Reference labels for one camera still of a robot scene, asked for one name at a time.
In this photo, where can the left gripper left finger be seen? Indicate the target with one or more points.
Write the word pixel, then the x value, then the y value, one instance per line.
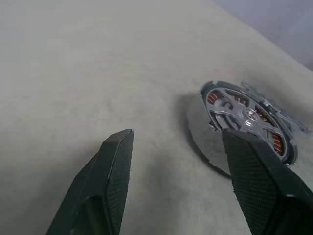
pixel 102 186

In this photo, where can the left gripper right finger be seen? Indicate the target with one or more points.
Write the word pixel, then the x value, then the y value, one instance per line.
pixel 264 186

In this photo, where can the motor stator with copper windings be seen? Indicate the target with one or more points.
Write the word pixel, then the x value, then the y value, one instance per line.
pixel 277 144

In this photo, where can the small grey gear part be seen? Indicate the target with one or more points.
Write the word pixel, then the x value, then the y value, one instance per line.
pixel 220 109

